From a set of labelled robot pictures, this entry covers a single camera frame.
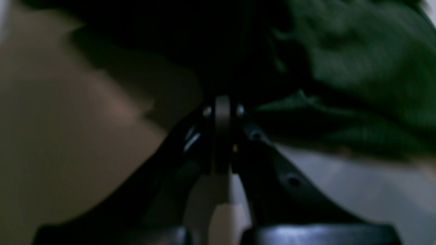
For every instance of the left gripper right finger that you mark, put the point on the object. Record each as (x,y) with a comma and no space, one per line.
(287,207)

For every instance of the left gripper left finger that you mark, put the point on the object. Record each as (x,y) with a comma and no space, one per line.
(149,207)

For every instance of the dark green long-sleeve t-shirt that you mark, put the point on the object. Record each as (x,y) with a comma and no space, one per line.
(356,73)

